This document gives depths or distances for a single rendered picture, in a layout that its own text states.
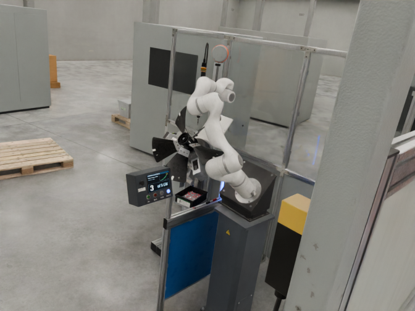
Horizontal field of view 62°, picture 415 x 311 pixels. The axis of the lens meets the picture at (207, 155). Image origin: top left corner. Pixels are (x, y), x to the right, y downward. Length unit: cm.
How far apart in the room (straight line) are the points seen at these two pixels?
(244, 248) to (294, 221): 201
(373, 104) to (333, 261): 15
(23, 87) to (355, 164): 793
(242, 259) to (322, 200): 211
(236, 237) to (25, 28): 659
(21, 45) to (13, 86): 82
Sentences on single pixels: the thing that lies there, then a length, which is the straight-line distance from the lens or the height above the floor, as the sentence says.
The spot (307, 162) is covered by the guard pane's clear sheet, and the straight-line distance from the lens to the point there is 303.
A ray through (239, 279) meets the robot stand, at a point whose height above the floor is 49.
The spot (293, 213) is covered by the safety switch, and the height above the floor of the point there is 193.
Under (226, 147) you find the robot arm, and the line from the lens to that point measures 202.
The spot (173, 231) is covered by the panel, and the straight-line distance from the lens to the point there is 249.
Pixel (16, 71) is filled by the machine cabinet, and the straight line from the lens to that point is 802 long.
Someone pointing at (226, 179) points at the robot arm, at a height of 124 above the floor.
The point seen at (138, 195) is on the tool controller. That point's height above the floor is 114.
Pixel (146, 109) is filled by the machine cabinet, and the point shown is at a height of 77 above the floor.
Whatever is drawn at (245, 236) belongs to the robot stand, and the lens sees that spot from 234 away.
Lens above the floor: 210
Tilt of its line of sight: 20 degrees down
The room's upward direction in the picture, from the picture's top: 7 degrees clockwise
